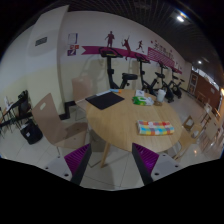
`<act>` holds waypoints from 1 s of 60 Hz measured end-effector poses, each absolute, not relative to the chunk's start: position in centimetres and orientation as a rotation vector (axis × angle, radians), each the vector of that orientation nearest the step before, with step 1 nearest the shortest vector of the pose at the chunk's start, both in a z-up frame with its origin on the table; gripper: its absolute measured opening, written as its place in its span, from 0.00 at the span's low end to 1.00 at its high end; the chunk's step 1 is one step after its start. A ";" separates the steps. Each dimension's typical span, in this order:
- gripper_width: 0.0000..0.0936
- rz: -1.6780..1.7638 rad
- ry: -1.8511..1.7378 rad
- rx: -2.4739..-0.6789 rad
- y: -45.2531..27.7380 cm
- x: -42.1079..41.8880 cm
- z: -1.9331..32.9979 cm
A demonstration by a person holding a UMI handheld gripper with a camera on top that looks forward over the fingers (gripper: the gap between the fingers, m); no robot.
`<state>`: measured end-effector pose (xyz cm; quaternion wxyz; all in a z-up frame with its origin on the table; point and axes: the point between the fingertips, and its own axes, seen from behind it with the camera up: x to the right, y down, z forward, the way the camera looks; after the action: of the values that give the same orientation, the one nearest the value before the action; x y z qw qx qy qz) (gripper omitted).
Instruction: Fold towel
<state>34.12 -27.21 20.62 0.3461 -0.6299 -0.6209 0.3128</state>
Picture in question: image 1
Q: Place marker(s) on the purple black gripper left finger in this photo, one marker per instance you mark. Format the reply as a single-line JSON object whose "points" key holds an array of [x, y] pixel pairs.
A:
{"points": [[77, 162]]}

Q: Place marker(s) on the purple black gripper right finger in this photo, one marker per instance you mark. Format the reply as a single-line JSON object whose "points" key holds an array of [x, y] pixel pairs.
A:
{"points": [[145, 160]]}

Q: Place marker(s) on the colourful checkered folded towel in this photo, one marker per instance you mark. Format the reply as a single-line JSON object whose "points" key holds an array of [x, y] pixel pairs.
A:
{"points": [[155, 128]]}

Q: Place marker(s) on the light wooden chair left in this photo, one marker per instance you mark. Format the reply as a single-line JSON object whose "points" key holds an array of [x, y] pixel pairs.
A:
{"points": [[61, 134]]}

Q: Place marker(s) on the light wooden chair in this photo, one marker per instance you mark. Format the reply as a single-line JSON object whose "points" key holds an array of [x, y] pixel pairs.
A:
{"points": [[61, 134], [82, 89]]}

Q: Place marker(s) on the round wooden table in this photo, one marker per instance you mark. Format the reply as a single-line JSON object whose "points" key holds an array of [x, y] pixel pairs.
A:
{"points": [[117, 125]]}

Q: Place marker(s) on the wooden chair right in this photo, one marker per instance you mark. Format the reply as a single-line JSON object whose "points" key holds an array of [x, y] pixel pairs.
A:
{"points": [[190, 133]]}

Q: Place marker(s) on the black bag on floor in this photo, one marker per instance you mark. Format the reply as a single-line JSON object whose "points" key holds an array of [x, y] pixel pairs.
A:
{"points": [[31, 132]]}

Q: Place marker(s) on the green wet wipes pack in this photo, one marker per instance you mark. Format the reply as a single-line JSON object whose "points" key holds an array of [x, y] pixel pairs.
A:
{"points": [[143, 101]]}

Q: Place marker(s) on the black mat on table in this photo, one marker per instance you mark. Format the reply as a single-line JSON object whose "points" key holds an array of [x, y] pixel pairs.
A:
{"points": [[105, 100]]}

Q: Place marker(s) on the white box on table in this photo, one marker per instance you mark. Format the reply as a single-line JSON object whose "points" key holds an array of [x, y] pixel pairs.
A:
{"points": [[139, 93]]}

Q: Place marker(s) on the white paper roll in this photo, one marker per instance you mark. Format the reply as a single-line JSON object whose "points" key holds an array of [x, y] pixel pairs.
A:
{"points": [[161, 95]]}

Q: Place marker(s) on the light wooden chair back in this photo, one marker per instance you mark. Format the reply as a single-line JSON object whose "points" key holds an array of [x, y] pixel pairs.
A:
{"points": [[82, 89]]}

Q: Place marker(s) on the black folding chair left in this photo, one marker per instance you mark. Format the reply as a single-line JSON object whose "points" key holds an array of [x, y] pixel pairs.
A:
{"points": [[15, 112]]}

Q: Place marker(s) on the black exercise bike far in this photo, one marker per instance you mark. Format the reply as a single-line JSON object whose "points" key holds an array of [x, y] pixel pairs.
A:
{"points": [[176, 87]]}

